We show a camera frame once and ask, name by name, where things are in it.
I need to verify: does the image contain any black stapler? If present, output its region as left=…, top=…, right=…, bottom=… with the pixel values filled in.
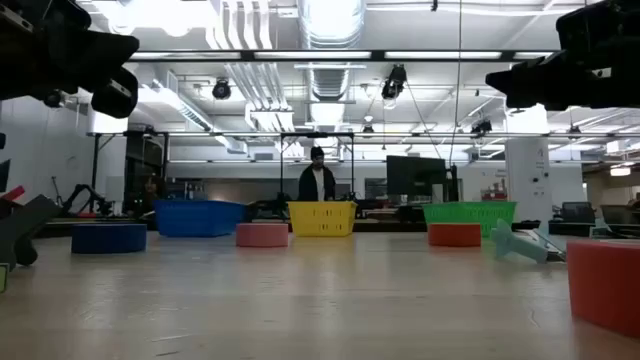
left=0, top=193, right=62, bottom=271

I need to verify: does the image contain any black ceiling spotlight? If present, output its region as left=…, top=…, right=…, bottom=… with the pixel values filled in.
left=42, top=88, right=66, bottom=109
left=381, top=64, right=408, bottom=100
left=211, top=78, right=233, bottom=101

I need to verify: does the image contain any black overhead light beam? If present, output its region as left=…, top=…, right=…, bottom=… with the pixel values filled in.
left=127, top=48, right=559, bottom=63

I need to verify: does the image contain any black metal shelf frame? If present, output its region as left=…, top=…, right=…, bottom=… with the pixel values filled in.
left=89, top=130, right=171, bottom=215

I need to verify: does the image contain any orange rectangular block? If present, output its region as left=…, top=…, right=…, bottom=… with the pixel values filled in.
left=427, top=222, right=483, bottom=248

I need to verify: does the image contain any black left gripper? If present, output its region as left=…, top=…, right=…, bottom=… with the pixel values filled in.
left=0, top=0, right=141, bottom=120

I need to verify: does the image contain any pink tape roll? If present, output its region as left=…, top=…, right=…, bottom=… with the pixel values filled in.
left=235, top=222, right=290, bottom=249

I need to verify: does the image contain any blue plastic basket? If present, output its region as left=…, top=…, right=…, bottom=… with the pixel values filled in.
left=153, top=199, right=246, bottom=238

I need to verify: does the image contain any white building column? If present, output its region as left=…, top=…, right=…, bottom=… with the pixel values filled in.
left=504, top=137, right=551, bottom=224

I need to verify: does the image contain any yellow plastic basket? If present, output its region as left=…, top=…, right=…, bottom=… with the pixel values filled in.
left=287, top=200, right=359, bottom=238

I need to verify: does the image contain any seated person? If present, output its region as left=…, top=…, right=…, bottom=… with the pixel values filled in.
left=124, top=173, right=167, bottom=219

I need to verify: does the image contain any teal stapler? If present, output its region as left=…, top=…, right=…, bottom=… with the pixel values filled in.
left=490, top=218, right=550, bottom=265

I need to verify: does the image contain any blue tape roll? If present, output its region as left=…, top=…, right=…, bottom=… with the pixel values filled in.
left=70, top=222, right=148, bottom=255

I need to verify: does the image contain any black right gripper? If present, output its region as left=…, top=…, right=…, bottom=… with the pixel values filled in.
left=484, top=49, right=640, bottom=112

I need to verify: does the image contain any black computer monitor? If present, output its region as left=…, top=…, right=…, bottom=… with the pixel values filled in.
left=385, top=154, right=447, bottom=199

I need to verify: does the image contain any red background box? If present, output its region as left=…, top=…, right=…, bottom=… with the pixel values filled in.
left=481, top=180, right=507, bottom=202

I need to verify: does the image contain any green plastic basket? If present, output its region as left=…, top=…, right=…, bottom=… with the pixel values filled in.
left=422, top=200, right=519, bottom=238

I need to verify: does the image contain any large red tape roll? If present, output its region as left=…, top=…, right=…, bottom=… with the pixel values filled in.
left=566, top=238, right=640, bottom=340

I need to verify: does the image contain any standing person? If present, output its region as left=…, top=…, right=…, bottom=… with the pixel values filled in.
left=297, top=146, right=337, bottom=203

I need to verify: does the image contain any silver ceiling air duct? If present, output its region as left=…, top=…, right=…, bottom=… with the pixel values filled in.
left=297, top=0, right=366, bottom=102

